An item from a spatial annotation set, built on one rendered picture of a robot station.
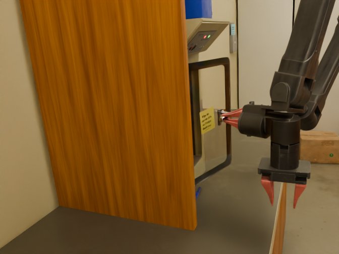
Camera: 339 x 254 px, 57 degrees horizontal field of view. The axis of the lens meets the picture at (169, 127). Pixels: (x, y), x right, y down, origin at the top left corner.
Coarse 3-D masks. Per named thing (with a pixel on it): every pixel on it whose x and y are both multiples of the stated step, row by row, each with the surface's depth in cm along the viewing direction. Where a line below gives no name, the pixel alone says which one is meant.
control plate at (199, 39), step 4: (200, 32) 85; (204, 32) 88; (208, 32) 92; (212, 32) 97; (196, 36) 85; (200, 36) 89; (204, 36) 92; (192, 40) 85; (196, 40) 89; (200, 40) 92; (204, 40) 97; (208, 40) 101; (188, 44) 85; (192, 44) 89; (200, 44) 97; (204, 44) 101; (188, 48) 89; (192, 48) 93; (196, 48) 97; (200, 48) 101; (188, 52) 93; (192, 52) 97
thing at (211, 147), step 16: (192, 64) 93; (208, 64) 99; (224, 64) 106; (192, 80) 94; (208, 80) 100; (224, 80) 107; (192, 96) 95; (208, 96) 102; (224, 96) 108; (192, 112) 97; (192, 128) 98; (224, 128) 111; (208, 144) 105; (224, 144) 113; (208, 160) 107; (224, 160) 114; (208, 176) 108
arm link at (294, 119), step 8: (272, 112) 65; (280, 112) 64; (264, 120) 65; (272, 120) 63; (280, 120) 62; (288, 120) 61; (296, 120) 61; (264, 128) 66; (272, 128) 64; (280, 128) 62; (288, 128) 62; (296, 128) 62; (272, 136) 64; (280, 136) 63; (288, 136) 62; (296, 136) 62; (288, 144) 62
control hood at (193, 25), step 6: (198, 18) 79; (204, 18) 81; (186, 24) 80; (192, 24) 80; (198, 24) 79; (204, 24) 82; (210, 24) 87; (216, 24) 93; (222, 24) 99; (228, 24) 106; (186, 30) 81; (192, 30) 80; (198, 30) 82; (204, 30) 87; (210, 30) 93; (222, 30) 107; (192, 36) 82; (216, 36) 107; (210, 42) 107; (204, 48) 107
